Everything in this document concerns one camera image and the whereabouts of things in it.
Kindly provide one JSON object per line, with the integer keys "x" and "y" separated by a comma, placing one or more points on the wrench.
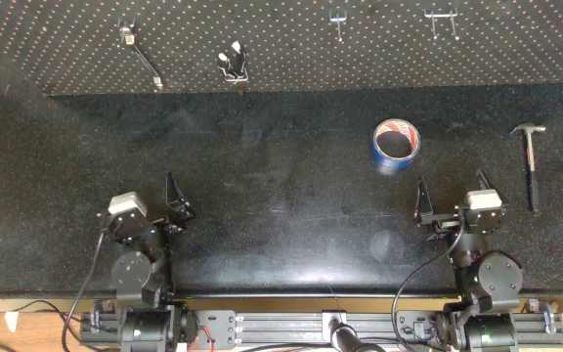
{"x": 141, "y": 57}

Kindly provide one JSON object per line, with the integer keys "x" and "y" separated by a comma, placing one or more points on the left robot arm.
{"x": 132, "y": 274}

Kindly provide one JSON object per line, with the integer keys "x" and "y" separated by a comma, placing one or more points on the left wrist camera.
{"x": 127, "y": 203}

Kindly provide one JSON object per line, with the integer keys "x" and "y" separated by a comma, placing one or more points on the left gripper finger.
{"x": 176, "y": 195}

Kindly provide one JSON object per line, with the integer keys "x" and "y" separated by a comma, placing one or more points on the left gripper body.
{"x": 170, "y": 225}

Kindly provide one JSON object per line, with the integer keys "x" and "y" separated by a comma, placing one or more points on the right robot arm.
{"x": 494, "y": 281}

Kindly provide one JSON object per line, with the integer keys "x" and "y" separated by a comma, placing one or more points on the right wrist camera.
{"x": 483, "y": 199}

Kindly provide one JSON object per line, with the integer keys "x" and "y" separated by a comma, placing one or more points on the hammer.
{"x": 531, "y": 161}

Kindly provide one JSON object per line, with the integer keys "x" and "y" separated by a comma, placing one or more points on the roll of blue tape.
{"x": 380, "y": 154}

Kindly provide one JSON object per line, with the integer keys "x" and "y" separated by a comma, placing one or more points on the black pegboard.
{"x": 286, "y": 49}

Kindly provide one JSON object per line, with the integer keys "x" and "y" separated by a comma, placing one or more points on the metal hook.
{"x": 126, "y": 23}
{"x": 338, "y": 20}
{"x": 441, "y": 15}
{"x": 236, "y": 76}

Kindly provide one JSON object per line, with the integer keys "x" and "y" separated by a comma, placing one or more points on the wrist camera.
{"x": 483, "y": 199}
{"x": 127, "y": 203}

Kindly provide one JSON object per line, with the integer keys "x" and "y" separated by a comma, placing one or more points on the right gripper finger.
{"x": 423, "y": 201}
{"x": 483, "y": 182}

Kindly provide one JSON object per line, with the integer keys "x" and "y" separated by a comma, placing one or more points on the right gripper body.
{"x": 445, "y": 221}

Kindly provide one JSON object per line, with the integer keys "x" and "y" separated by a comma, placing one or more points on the mounting rail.
{"x": 281, "y": 330}

